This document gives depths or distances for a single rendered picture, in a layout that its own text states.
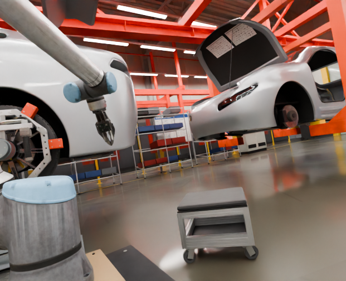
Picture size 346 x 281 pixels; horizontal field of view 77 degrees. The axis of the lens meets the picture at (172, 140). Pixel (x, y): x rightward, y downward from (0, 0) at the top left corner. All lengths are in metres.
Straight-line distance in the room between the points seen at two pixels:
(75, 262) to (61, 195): 0.16
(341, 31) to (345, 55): 0.31
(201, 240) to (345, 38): 3.04
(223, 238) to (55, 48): 1.17
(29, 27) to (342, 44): 3.39
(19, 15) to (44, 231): 0.55
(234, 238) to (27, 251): 1.01
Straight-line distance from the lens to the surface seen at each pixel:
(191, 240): 1.37
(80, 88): 1.04
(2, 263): 1.94
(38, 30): 0.80
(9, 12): 0.77
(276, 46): 3.73
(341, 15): 3.72
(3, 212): 0.62
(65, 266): 0.60
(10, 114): 1.85
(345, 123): 3.57
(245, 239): 1.34
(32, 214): 0.57
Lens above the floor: 0.67
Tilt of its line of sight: 2 degrees up
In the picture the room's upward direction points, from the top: 9 degrees counter-clockwise
